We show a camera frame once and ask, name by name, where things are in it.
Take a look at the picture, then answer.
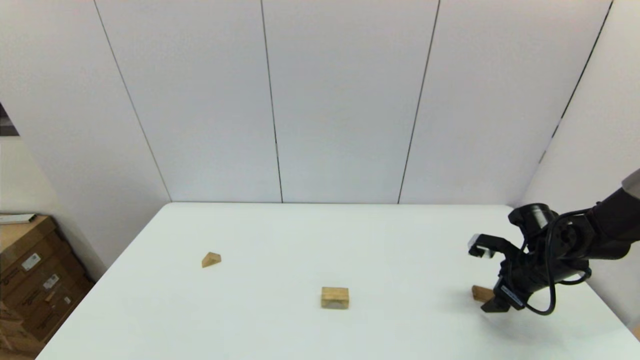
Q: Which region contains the arched wooden block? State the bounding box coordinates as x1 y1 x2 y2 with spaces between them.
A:
320 286 350 310

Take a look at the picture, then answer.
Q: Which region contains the low cardboard box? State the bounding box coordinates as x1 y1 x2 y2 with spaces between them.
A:
0 302 46 358

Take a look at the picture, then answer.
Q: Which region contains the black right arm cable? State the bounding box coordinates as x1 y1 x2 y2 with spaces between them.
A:
517 210 594 317

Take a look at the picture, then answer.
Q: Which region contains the large cardboard box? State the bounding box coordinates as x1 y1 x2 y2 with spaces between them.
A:
0 216 65 286

